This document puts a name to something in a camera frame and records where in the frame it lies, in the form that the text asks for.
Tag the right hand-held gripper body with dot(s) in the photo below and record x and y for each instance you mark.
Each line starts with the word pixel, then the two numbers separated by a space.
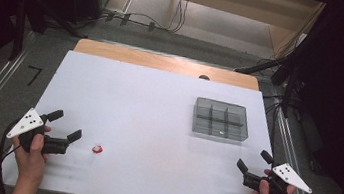
pixel 289 176

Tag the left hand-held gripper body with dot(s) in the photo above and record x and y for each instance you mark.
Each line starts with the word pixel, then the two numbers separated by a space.
pixel 27 122

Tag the clear plastic compartment box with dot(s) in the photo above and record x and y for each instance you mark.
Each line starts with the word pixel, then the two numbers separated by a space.
pixel 221 117

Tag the person's left hand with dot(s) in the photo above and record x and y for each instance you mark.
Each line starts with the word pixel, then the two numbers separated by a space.
pixel 29 165

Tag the white board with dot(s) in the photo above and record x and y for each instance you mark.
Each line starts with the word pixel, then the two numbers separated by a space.
pixel 145 107

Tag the black metal stand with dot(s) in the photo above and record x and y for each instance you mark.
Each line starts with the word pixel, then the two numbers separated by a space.
pixel 292 76

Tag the dark round table grommet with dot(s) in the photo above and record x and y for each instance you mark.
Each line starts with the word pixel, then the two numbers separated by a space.
pixel 204 77

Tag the black tripod stand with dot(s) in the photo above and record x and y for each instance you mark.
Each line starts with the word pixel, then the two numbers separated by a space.
pixel 20 23

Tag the power strip with plugs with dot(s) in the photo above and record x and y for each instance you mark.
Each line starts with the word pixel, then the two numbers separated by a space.
pixel 125 18

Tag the wooden shelf unit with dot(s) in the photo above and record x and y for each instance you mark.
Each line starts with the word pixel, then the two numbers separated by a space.
pixel 232 9

